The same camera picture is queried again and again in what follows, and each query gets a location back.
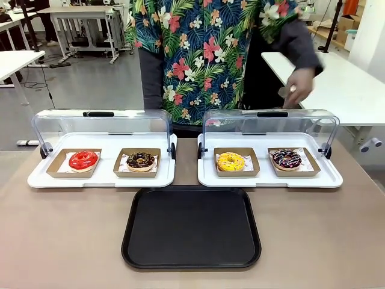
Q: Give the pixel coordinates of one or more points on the red glazed donut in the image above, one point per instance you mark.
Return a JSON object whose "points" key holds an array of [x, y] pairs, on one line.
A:
{"points": [[75, 162]]}

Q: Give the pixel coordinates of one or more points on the person left arm gray sleeve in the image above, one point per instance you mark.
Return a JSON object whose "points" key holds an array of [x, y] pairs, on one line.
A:
{"points": [[300, 45]]}

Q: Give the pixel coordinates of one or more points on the brown cardboard donut box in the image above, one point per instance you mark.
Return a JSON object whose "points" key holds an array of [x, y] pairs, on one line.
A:
{"points": [[312, 172], [72, 175], [252, 174], [135, 175]]}

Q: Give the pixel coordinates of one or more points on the person right arm gray sleeve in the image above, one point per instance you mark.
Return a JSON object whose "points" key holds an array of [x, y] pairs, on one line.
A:
{"points": [[152, 81]]}

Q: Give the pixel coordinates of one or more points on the brown cardboard shipping box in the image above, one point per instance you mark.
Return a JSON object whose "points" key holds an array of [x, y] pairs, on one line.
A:
{"points": [[347, 28]]}

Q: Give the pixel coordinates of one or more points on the person left hand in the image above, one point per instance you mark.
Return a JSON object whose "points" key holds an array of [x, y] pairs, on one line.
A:
{"points": [[297, 85]]}

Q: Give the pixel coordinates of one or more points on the person arm gray sleeve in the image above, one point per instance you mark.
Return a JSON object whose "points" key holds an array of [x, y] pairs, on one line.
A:
{"points": [[300, 45], [152, 81]]}

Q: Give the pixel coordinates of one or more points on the white display case base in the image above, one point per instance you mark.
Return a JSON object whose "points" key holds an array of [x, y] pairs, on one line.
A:
{"points": [[264, 180], [105, 180]]}

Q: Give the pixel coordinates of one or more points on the black flat floor base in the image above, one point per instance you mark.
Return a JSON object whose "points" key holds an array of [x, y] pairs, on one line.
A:
{"points": [[60, 64]]}

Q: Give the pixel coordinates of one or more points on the chocolate glazed donut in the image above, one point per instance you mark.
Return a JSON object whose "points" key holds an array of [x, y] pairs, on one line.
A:
{"points": [[133, 164]]}

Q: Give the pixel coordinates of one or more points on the gray height adjustable desk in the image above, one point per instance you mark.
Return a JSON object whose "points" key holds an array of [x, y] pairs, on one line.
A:
{"points": [[78, 10]]}

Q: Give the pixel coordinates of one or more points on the clear display case lid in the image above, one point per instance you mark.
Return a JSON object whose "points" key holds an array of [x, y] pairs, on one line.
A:
{"points": [[300, 123], [135, 123]]}

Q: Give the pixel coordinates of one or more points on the white table floor foot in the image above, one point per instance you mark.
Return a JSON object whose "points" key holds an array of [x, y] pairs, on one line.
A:
{"points": [[27, 142]]}

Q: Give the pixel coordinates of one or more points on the background person legs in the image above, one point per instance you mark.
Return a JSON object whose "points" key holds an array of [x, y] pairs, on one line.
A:
{"points": [[49, 24]]}

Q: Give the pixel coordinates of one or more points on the white table with leg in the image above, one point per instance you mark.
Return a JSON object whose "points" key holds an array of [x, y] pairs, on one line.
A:
{"points": [[15, 63]]}

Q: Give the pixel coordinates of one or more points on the large white work table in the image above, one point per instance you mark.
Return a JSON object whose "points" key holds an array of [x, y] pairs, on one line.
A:
{"points": [[346, 90]]}

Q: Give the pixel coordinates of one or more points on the black plastic serving tray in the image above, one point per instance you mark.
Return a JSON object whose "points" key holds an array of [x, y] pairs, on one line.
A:
{"points": [[192, 228]]}

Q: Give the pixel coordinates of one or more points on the white table foot caps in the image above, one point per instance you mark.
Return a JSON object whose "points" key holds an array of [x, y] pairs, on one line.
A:
{"points": [[370, 145]]}

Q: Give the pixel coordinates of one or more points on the black stand pole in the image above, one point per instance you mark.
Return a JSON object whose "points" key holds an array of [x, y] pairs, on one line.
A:
{"points": [[30, 27]]}

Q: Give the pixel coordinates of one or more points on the white background desk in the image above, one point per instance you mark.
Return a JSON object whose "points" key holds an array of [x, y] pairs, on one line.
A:
{"points": [[12, 21]]}

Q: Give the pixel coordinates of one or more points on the yellow sprinkled donut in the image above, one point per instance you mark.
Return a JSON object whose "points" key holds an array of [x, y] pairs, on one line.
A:
{"points": [[224, 164]]}

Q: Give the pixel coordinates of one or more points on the black tripod stand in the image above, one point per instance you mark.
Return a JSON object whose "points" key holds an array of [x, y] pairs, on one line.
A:
{"points": [[331, 30]]}

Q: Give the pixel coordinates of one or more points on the person torso floral shirt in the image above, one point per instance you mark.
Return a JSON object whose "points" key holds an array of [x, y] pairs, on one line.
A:
{"points": [[195, 60]]}

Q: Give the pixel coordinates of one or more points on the chocolate donut rainbow sprinkles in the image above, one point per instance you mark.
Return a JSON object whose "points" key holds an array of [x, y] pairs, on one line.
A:
{"points": [[279, 161]]}

